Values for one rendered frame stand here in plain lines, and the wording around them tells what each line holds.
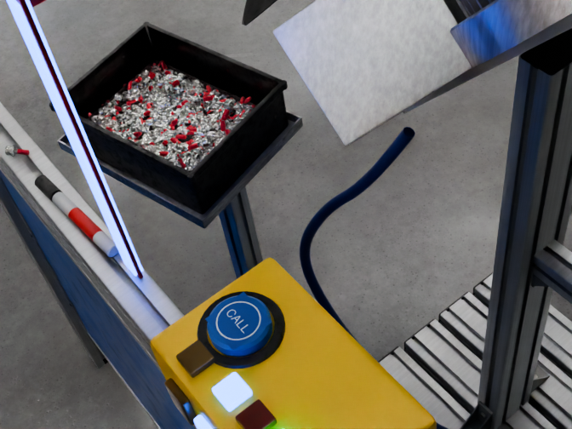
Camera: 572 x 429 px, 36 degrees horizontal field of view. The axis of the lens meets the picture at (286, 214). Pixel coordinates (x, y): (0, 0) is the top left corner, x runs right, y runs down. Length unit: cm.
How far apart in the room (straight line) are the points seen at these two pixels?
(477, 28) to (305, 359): 34
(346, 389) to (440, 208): 147
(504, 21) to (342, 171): 136
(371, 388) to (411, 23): 39
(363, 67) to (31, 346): 127
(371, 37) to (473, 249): 114
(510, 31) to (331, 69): 19
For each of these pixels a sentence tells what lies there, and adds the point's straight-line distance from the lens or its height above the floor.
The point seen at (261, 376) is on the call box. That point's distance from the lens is 53.
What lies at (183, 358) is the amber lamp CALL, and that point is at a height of 108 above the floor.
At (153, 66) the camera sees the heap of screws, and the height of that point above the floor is 84.
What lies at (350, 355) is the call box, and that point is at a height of 107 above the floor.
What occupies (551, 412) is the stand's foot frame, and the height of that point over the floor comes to 8.
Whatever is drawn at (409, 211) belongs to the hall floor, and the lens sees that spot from 197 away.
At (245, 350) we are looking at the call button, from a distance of 53.
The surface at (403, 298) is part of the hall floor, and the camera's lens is 183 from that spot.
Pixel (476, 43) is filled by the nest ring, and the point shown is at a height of 104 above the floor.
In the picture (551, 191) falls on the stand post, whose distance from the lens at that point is 110.
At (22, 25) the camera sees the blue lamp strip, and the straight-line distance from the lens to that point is 65.
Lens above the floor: 153
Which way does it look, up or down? 51 degrees down
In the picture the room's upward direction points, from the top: 11 degrees counter-clockwise
